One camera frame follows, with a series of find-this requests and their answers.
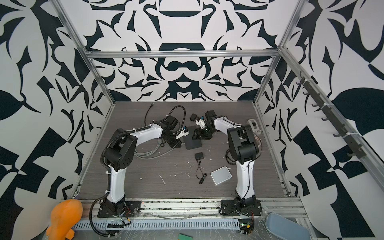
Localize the black network switch box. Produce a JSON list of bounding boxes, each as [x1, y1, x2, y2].
[[183, 126, 202, 151]]

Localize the black power adapter with cable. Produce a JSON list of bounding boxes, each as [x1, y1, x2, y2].
[[190, 114, 200, 123]]

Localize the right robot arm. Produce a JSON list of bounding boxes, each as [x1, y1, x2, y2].
[[190, 110, 260, 210]]

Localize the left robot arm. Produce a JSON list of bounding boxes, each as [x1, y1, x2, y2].
[[100, 116, 189, 215]]

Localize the black power adapter centre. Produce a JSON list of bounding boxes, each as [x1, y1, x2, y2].
[[195, 153, 207, 185]]

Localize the white square router box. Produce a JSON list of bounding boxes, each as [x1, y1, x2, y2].
[[211, 167, 232, 186]]

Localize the green object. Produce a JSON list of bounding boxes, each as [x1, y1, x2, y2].
[[178, 234, 193, 240]]

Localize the grey blue pad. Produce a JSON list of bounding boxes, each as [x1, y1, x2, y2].
[[266, 213, 311, 240]]

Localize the orange plush toy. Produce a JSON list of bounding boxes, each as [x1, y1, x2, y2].
[[46, 199, 83, 240]]

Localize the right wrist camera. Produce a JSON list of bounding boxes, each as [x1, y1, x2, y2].
[[195, 117, 207, 130]]

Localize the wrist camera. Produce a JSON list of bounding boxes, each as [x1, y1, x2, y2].
[[174, 127, 189, 140], [195, 117, 207, 130]]

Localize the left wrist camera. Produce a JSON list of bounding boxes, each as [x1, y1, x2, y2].
[[174, 127, 189, 140]]

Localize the black short cable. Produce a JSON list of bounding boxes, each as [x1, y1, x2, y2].
[[144, 103, 155, 127]]

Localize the grey coiled ethernet cable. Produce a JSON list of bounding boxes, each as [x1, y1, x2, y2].
[[133, 136, 175, 160]]

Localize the black coiled cable right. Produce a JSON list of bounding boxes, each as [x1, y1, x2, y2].
[[225, 148, 238, 166]]

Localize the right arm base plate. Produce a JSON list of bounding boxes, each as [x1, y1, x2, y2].
[[219, 198, 262, 216]]

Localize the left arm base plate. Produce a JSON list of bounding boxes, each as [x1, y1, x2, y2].
[[97, 200, 142, 218]]

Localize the white cable duct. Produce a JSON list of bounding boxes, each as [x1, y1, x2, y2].
[[71, 218, 241, 232]]

